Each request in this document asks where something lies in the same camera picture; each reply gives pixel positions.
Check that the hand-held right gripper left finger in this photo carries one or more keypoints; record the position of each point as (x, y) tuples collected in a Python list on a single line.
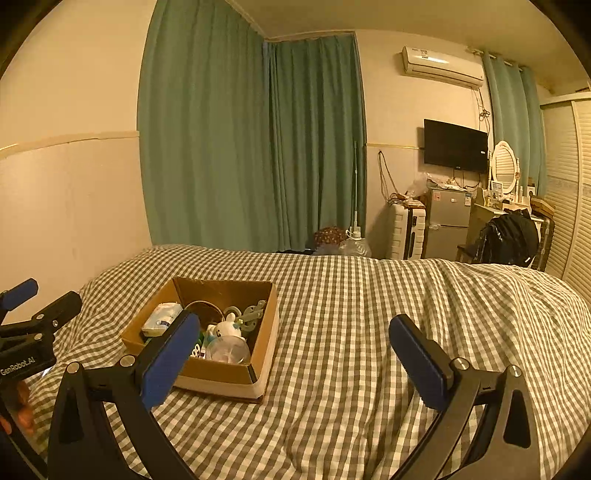
[(166, 364)]

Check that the white mop pole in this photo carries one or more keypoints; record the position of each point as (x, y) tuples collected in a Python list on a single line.
[(355, 184)]

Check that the black wall television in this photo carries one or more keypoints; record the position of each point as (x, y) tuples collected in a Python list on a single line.
[(455, 145)]

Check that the white oval mirror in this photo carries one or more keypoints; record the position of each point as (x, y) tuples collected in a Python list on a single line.
[(503, 166)]

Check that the wooden dressing table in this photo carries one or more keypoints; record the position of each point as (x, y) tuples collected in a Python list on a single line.
[(480, 217)]

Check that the brown suitcase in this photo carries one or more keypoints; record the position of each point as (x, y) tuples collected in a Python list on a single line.
[(545, 221)]

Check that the grey checkered blanket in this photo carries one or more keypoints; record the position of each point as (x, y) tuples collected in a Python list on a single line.
[(346, 323)]

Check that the person's left hand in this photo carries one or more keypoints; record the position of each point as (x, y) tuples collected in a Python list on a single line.
[(21, 415)]

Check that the white ribbed suitcase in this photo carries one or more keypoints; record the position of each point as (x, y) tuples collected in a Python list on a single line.
[(399, 230)]

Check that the green medicine box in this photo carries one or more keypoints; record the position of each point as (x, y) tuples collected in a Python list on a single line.
[(199, 347)]

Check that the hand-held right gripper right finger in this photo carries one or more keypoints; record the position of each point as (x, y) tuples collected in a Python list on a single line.
[(420, 364)]

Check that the white air conditioner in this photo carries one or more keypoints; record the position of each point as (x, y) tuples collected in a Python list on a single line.
[(441, 64)]

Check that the white tissue packet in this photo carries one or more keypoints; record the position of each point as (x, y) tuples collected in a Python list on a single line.
[(159, 321)]

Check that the white slatted wardrobe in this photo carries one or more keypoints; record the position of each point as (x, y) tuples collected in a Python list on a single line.
[(568, 184)]

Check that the silver small fridge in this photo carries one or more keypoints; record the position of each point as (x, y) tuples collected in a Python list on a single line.
[(445, 221)]

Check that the brown cardboard box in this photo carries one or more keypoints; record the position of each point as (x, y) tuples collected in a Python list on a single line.
[(221, 371)]

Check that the floral fabric bag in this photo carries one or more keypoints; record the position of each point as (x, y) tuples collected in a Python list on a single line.
[(328, 237)]

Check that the clear plastic bag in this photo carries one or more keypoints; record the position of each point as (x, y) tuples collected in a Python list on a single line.
[(226, 351)]

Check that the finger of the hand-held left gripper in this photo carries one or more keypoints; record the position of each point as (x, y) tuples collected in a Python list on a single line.
[(60, 309), (21, 290)]

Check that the white rabbit toy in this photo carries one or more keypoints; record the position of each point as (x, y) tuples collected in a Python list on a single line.
[(226, 328)]

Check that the black backpack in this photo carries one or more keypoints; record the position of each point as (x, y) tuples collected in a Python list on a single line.
[(508, 237)]

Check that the teal curtain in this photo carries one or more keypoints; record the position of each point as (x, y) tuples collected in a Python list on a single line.
[(203, 124), (318, 138), (512, 120)]

